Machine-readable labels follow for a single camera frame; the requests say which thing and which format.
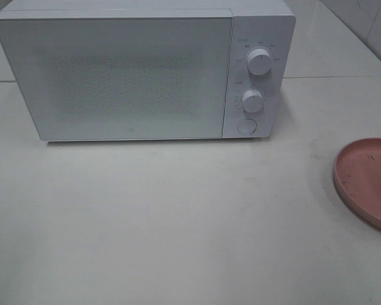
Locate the upper white microwave knob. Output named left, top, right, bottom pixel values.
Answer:
left=246, top=47, right=273, bottom=76

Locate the white microwave door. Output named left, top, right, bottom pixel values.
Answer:
left=0, top=18, right=232, bottom=141

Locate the pink round plate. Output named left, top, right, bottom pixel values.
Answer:
left=333, top=138, right=381, bottom=229

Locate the white microwave oven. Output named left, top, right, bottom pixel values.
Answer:
left=0, top=1, right=296, bottom=140

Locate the white microwave knob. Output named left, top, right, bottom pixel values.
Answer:
left=246, top=47, right=273, bottom=76
left=241, top=90, right=265, bottom=113

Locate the lower white microwave knob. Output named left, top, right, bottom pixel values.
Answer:
left=241, top=90, right=265, bottom=113

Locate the round white door button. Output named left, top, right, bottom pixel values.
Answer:
left=237, top=119, right=257, bottom=135

